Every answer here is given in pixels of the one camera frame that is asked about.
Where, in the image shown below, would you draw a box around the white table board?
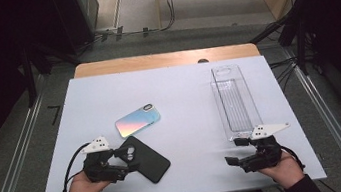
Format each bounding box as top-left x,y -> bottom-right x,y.
21,45 -> 327,192

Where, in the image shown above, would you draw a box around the black phone case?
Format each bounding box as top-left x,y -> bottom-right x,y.
115,130 -> 174,189

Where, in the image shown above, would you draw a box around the wooden table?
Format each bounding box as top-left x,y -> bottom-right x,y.
72,38 -> 262,82

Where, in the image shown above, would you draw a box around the hanging black cable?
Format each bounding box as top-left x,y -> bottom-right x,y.
155,0 -> 181,32

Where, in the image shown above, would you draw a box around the black stand legs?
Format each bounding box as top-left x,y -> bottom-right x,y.
246,5 -> 321,83
18,34 -> 87,109

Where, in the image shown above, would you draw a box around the person's right hand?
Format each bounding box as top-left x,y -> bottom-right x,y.
256,150 -> 307,192

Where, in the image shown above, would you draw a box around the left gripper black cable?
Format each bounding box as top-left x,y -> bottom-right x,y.
56,141 -> 99,192

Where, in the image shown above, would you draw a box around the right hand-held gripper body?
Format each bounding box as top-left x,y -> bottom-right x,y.
235,120 -> 298,175

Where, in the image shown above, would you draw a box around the black cabinet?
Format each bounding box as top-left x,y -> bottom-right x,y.
50,0 -> 106,57

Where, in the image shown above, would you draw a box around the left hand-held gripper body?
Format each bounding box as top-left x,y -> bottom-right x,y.
78,133 -> 131,189

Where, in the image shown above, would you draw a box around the iridescent phone case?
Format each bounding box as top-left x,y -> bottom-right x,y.
113,102 -> 164,140

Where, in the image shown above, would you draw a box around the person's left hand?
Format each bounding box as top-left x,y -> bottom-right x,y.
66,167 -> 112,192

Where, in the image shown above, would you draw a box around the black floor cables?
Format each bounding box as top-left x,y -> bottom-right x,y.
268,55 -> 304,94

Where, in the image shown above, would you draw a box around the clear plastic container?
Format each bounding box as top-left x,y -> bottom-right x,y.
208,61 -> 265,144

